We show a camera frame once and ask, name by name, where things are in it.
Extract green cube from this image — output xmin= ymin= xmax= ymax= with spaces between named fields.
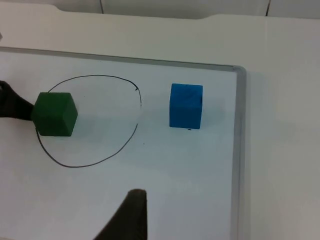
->
xmin=30 ymin=92 xmax=79 ymax=138

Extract blue cube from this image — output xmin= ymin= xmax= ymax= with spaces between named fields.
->
xmin=169 ymin=83 xmax=204 ymax=130

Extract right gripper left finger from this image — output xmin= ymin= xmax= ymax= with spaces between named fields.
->
xmin=0 ymin=80 xmax=35 ymax=122

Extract grey-framed whiteboard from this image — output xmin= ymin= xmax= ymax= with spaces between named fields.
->
xmin=0 ymin=46 xmax=248 ymax=240

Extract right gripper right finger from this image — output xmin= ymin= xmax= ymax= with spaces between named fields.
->
xmin=94 ymin=188 xmax=149 ymax=240

